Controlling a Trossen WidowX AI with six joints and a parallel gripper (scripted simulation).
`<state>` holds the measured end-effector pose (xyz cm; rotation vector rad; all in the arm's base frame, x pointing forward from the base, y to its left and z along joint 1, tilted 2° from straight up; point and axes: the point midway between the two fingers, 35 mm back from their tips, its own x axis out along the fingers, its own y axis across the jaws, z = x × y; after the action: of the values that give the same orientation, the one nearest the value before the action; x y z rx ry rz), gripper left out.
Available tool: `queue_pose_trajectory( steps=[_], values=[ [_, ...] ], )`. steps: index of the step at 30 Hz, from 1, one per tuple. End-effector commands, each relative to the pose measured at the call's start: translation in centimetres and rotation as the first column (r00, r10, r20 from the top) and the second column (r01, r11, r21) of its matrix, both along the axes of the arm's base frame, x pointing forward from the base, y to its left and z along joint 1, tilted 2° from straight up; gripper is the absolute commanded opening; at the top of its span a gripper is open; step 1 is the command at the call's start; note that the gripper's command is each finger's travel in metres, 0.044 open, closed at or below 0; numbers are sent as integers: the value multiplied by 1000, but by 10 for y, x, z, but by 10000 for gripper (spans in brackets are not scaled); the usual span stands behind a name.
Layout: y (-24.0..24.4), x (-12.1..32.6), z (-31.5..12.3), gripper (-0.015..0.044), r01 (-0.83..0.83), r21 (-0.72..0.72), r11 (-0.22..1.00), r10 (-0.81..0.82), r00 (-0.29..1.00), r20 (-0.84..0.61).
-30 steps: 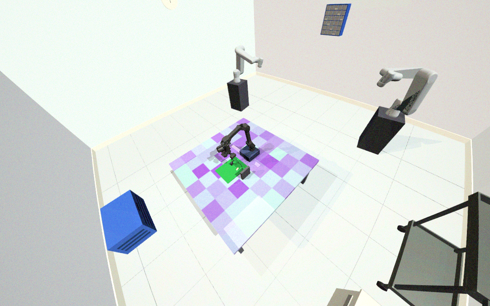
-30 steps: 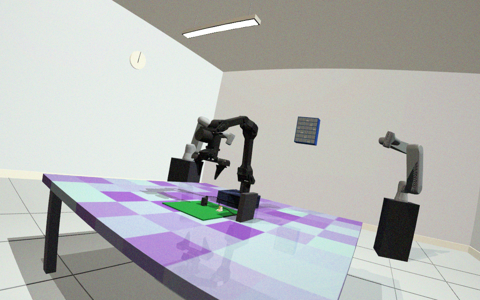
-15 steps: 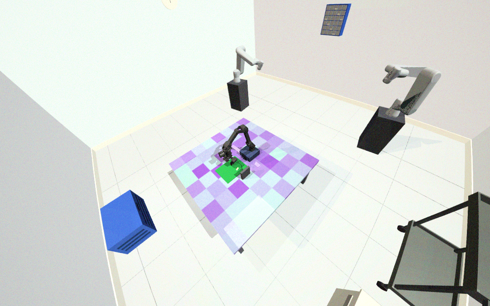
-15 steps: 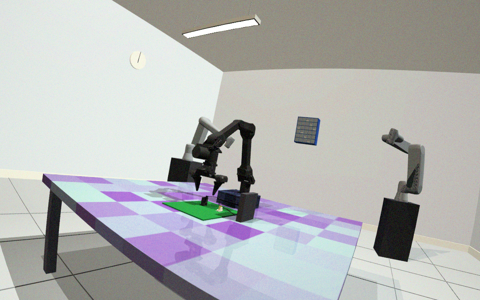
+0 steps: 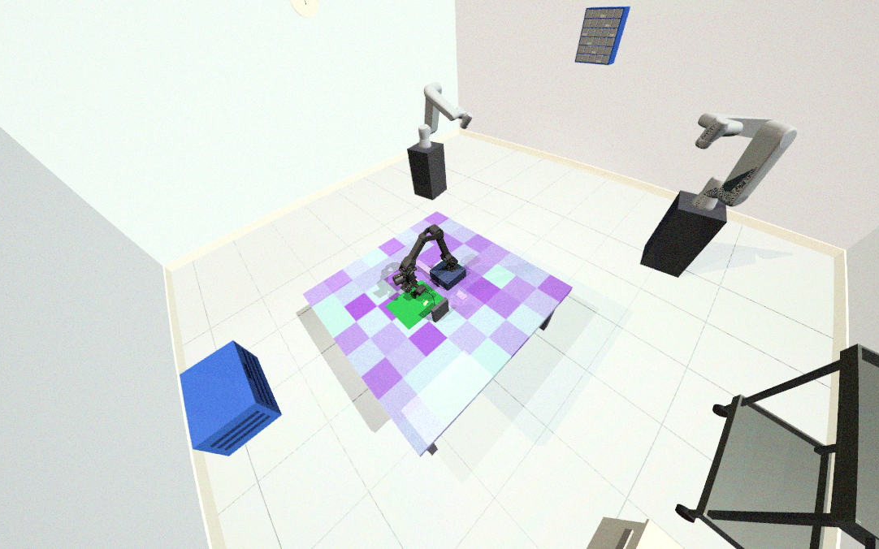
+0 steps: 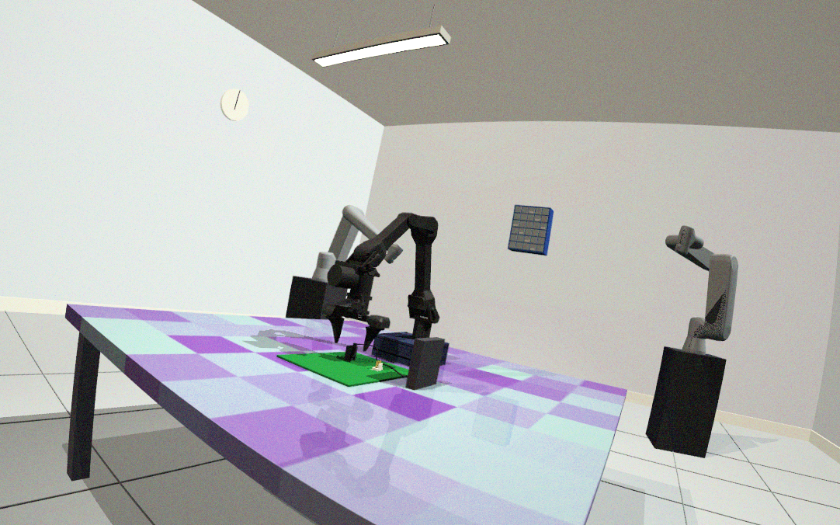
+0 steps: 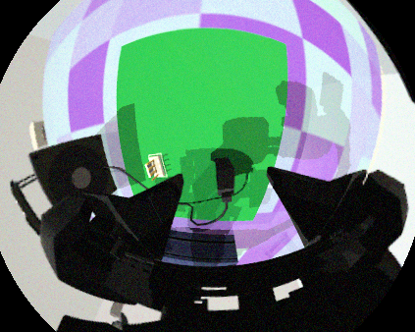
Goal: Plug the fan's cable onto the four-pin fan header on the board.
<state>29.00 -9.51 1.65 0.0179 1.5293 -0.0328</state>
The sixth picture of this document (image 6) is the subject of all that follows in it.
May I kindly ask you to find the green circuit board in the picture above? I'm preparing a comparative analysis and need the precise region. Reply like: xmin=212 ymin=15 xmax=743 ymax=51
xmin=276 ymin=352 xmax=408 ymax=387

